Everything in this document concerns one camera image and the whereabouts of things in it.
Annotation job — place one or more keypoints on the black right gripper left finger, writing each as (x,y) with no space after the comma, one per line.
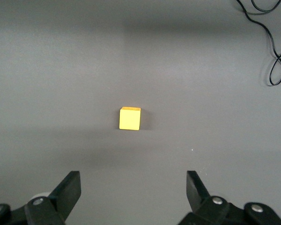
(65,194)

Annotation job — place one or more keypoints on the yellow wooden cube block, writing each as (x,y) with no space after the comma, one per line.
(130,119)

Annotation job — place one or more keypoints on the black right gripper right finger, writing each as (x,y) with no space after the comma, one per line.
(196,194)

